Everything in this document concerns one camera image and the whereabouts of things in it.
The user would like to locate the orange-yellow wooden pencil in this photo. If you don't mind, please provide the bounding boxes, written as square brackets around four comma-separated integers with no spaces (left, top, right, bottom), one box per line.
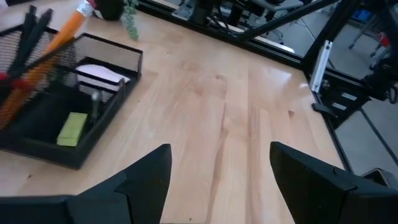
[0,0,96,129]

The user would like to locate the black binder clip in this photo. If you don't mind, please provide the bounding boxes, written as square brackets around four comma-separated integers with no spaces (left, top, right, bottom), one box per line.
[89,77,126,126]

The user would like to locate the potted succulent plant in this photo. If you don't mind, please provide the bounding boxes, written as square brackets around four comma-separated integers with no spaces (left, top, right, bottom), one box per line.
[94,0,140,42]

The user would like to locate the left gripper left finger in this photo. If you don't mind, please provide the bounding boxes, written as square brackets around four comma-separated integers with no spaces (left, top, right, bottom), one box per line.
[67,143,173,224]

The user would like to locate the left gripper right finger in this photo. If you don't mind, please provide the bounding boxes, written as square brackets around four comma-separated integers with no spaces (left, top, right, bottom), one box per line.
[269,141,363,224]

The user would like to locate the black mesh desk organizer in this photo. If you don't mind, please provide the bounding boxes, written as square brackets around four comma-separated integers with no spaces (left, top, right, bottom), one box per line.
[0,24,144,170]

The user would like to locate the pink sticky note pad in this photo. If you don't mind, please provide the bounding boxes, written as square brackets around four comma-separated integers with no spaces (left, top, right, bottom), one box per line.
[75,63,132,93]

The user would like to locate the small green sticky note pad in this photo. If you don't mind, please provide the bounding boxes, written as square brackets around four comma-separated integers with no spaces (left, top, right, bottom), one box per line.
[56,111,89,148]

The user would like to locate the black pen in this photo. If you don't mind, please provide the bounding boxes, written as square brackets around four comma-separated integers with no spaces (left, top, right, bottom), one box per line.
[18,8,54,73]
[7,4,39,78]

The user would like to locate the silver frame bracket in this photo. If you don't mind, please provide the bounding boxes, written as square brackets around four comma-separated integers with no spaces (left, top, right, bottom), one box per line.
[308,39,334,95]

